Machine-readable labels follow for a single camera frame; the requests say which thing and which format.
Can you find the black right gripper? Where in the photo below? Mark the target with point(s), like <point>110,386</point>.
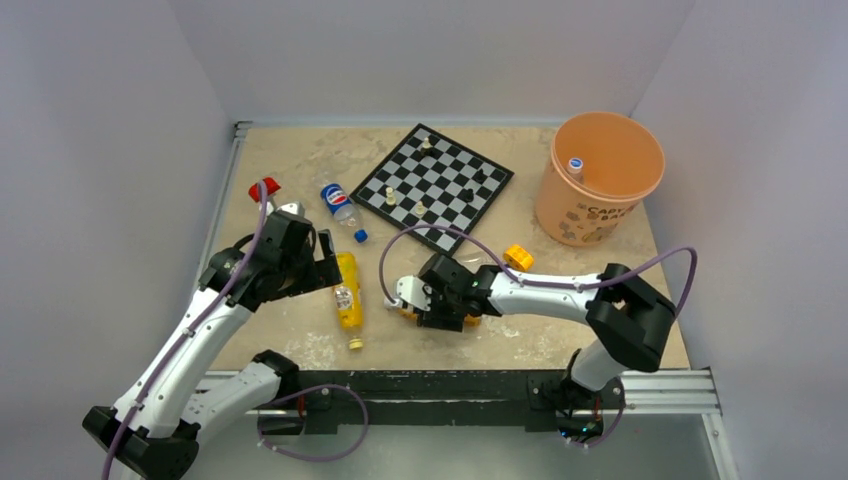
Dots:
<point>435,319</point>

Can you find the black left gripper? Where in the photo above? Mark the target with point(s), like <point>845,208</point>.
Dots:
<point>324,272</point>

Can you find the clear bottle white blue label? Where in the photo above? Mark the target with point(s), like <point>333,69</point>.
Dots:
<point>575,168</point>

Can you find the orange drink bottle blue label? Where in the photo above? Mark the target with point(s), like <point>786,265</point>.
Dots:
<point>470,321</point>

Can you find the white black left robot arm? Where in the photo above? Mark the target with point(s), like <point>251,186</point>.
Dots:
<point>157,427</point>

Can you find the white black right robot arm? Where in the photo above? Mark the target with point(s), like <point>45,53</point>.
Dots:
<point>630,319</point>

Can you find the orange plastic bin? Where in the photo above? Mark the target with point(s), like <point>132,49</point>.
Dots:
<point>624,163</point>

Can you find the yellow juice bottle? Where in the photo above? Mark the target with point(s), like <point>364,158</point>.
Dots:
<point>347,297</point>

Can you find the clear empty plastic bottle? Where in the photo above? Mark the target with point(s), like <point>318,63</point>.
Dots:
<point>473,260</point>

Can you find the blue pepsi bottle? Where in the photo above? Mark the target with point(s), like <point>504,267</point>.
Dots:
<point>344,212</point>

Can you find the yellow toy block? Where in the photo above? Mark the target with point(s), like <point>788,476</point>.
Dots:
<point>518,258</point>

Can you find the red toy block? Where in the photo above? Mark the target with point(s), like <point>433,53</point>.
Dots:
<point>270,186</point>

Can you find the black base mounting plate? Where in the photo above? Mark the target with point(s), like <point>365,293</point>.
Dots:
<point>535,400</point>

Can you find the black chess piece middle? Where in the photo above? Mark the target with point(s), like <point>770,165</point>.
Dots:
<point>467,195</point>

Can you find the black white chessboard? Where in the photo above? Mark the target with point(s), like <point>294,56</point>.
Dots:
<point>436,182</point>

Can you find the black chess piece right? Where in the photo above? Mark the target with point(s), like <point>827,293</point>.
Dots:
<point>478,175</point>

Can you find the aluminium table frame rail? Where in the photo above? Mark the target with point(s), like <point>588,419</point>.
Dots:
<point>240,132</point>

